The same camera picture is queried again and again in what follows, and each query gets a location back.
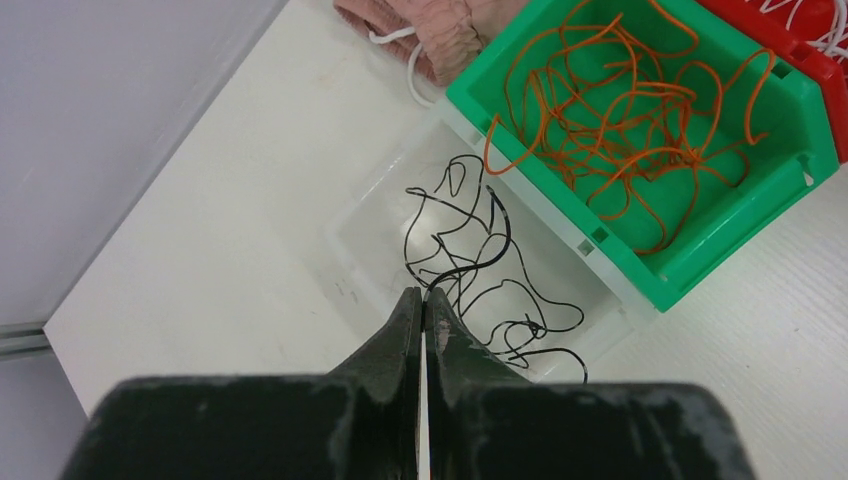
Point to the red plastic bin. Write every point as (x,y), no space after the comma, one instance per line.
(800,55)

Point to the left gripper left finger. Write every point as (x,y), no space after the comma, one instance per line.
(358,421)

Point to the clear plastic bin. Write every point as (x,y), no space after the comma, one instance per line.
(520,276)

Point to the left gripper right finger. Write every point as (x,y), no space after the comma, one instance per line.
(486,421)

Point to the pink cloth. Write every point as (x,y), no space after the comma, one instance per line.
(435,39)

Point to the green plastic bin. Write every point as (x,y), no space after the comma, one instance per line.
(654,125)

